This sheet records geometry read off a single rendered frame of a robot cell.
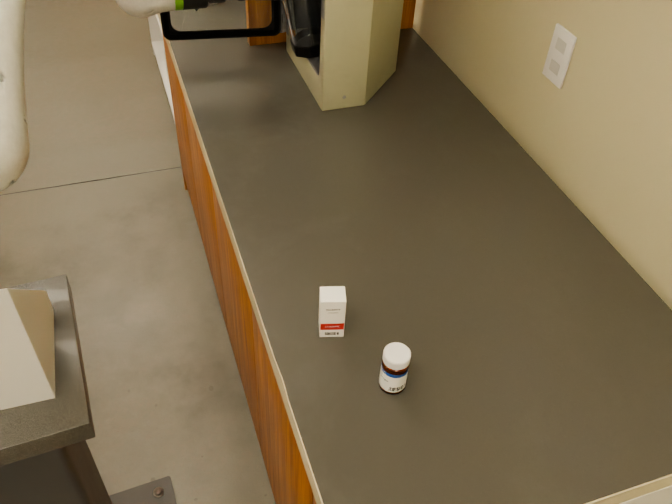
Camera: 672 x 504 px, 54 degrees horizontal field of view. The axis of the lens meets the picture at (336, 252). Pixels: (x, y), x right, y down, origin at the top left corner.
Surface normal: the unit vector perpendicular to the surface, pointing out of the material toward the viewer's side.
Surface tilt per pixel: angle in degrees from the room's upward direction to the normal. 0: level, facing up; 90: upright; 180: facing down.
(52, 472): 90
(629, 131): 90
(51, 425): 0
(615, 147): 90
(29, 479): 90
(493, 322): 1
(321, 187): 0
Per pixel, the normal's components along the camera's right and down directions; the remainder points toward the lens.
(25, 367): 0.30, 0.67
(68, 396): 0.04, -0.73
